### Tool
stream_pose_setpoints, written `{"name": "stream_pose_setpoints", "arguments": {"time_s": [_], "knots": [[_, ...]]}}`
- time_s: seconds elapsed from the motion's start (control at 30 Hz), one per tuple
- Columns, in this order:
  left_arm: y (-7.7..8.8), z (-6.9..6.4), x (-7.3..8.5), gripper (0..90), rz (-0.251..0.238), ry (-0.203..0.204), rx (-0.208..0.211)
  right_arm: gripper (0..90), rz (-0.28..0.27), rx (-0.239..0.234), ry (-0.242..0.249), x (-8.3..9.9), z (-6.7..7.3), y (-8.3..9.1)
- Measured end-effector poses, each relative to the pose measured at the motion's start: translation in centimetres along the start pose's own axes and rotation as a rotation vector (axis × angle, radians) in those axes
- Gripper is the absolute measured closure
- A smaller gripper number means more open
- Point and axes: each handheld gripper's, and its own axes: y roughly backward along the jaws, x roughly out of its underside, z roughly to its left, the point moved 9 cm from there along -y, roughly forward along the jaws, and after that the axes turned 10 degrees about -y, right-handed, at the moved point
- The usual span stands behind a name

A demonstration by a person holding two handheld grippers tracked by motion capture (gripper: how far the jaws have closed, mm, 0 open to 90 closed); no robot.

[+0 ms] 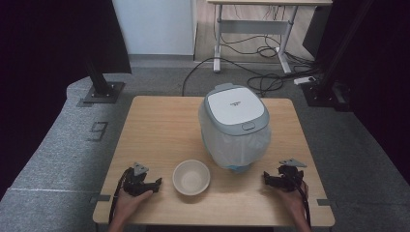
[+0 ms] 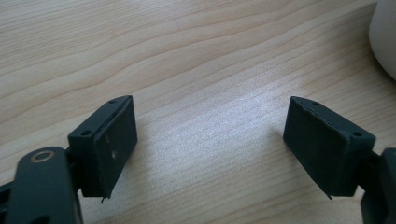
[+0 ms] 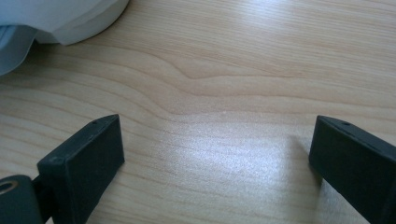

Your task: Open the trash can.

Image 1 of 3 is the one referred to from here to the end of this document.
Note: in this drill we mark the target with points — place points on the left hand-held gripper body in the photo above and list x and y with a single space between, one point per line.
137 184

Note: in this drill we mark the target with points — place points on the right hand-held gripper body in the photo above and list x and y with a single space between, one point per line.
290 179

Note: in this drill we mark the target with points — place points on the grey lidded trash can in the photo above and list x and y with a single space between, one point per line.
235 109

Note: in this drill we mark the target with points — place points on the person's left hand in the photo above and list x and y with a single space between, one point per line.
129 203

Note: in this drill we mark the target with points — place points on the person's right hand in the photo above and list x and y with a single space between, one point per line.
294 203

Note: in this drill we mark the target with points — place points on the grey tape strip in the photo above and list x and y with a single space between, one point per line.
326 202
100 198

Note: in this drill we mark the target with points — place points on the white power strip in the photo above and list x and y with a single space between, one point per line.
304 80

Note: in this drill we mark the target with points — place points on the black curtain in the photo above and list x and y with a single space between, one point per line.
380 80
42 64

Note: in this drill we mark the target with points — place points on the white partition panel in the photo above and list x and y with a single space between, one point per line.
154 25

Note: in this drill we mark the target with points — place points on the black stand with base plate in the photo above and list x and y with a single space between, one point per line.
325 90
100 87

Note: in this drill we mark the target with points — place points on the white metal frame desk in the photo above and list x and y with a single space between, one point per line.
254 27

